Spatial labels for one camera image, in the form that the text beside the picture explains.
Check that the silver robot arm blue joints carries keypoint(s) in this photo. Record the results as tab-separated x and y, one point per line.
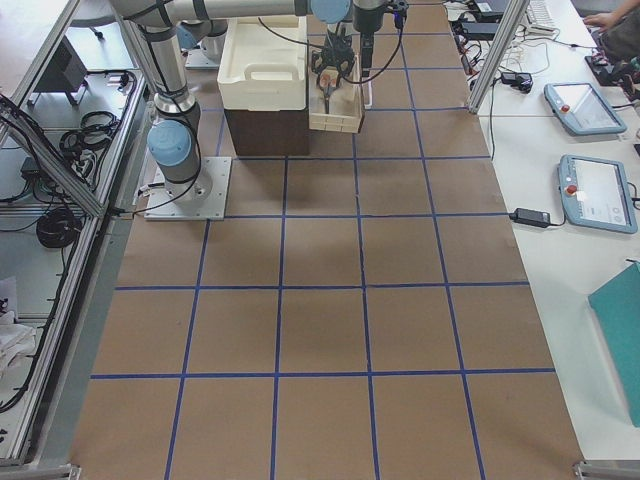
173	142

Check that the upper teach pendant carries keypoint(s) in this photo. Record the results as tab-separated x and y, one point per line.
582	109

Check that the person hand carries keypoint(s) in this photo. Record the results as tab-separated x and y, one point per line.
603	21

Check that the white wooden drawer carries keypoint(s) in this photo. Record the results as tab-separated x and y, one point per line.
346	104

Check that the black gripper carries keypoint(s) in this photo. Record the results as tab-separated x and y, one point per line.
336	51
367	18

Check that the aluminium frame post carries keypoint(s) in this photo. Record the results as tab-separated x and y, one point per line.
505	34

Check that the dark brown drawer cabinet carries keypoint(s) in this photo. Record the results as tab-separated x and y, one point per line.
269	133

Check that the lower teach pendant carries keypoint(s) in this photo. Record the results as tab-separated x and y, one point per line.
594	193

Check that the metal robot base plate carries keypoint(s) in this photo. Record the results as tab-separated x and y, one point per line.
205	200

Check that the teal box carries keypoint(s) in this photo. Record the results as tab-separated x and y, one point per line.
616	304

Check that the cream plastic tray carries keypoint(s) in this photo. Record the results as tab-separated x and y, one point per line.
264	64

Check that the black power adapter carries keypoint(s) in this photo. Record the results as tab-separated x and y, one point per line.
535	218

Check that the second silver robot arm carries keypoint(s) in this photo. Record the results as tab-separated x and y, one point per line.
351	28

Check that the teach pendant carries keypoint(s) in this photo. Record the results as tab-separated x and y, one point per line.
582	109
594	193

